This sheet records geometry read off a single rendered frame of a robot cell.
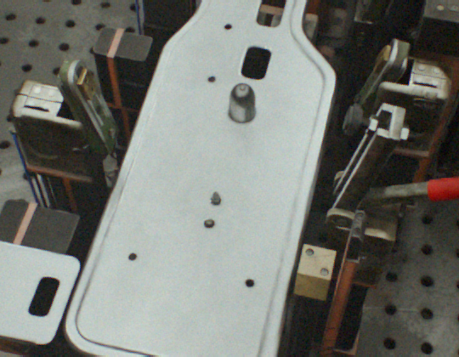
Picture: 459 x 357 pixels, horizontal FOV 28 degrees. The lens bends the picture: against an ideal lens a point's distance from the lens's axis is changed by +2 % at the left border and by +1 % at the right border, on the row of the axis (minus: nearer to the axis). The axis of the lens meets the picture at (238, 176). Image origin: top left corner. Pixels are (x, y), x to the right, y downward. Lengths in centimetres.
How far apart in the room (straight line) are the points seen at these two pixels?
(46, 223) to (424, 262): 57
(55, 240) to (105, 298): 10
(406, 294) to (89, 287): 52
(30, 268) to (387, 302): 54
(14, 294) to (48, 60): 63
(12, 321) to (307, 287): 30
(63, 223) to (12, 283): 9
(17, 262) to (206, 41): 36
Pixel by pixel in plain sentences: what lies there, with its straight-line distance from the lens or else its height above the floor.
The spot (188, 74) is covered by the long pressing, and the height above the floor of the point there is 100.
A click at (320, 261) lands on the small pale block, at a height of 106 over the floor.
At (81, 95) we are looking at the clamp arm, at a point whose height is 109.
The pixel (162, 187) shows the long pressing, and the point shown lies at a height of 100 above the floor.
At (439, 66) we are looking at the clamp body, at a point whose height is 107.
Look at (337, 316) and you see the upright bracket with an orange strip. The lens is 93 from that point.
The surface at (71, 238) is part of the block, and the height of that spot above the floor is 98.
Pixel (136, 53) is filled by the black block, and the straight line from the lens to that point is 115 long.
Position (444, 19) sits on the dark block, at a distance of 104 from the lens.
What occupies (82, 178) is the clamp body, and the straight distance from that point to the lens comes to 112.
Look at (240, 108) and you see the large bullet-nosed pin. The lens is 105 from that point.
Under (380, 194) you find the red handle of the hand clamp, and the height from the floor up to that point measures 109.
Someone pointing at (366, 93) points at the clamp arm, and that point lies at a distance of 107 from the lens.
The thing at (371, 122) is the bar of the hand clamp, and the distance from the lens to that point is 82.
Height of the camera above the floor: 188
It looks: 59 degrees down
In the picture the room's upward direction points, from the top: 2 degrees clockwise
